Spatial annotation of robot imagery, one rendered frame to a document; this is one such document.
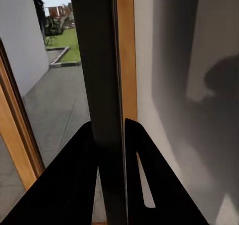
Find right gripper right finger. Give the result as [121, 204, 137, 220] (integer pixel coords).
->
[125, 118, 209, 225]

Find poster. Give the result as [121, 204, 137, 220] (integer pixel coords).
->
[71, 0, 128, 225]

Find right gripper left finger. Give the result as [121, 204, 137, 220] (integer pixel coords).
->
[0, 121, 98, 225]

